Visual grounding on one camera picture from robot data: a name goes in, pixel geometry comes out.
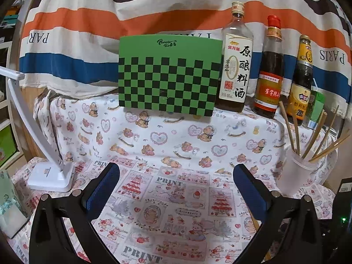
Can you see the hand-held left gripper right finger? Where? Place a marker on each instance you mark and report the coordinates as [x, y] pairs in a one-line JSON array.
[[249, 189]]

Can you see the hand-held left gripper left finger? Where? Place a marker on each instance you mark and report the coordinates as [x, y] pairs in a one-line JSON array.
[[103, 189]]

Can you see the translucent plastic cup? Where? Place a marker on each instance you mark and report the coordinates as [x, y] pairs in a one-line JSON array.
[[298, 176]]

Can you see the wooden chopstick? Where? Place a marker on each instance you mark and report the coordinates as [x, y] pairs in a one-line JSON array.
[[295, 134], [327, 129], [330, 150], [315, 134], [287, 128]]

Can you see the white desk lamp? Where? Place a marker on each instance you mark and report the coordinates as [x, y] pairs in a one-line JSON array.
[[49, 176]]

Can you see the pink printed cloth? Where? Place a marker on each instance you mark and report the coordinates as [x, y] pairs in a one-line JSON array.
[[170, 211]]

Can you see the bear printed white cloth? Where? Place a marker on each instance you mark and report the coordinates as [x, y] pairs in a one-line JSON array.
[[165, 143]]

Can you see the pale green packet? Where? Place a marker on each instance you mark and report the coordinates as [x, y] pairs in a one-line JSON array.
[[12, 209]]

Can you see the green drink carton with straw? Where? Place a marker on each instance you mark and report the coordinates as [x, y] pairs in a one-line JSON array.
[[316, 107]]

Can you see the yellow label oyster sauce bottle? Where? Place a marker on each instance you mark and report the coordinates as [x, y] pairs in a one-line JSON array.
[[301, 88]]

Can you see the red cap sesame oil bottle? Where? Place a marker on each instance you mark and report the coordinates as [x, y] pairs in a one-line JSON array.
[[271, 71]]

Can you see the clear cooking wine bottle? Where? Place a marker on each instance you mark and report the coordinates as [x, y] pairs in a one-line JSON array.
[[236, 68]]

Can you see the green checkered box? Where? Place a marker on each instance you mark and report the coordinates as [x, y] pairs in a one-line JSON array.
[[170, 82]]

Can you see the storage shelf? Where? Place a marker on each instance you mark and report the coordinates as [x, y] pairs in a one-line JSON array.
[[7, 88]]

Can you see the striped cloth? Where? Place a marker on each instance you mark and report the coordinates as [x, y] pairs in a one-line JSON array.
[[137, 19]]

